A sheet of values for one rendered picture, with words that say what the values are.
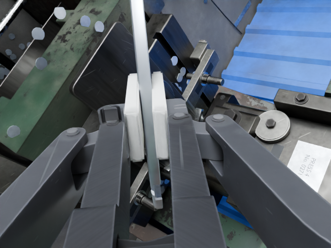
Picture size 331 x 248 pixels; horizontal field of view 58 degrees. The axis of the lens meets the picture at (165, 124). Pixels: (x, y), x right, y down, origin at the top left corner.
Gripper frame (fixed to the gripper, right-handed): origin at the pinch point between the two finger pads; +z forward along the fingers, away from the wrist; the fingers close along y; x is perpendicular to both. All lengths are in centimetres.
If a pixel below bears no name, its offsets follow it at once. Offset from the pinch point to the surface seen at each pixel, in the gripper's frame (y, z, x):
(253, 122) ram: 15.7, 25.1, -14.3
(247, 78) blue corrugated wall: 63, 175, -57
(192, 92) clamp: 9, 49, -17
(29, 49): -34, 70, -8
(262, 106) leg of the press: 32, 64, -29
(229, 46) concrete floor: 57, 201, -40
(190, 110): 8.0, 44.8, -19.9
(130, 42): -3.0, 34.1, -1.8
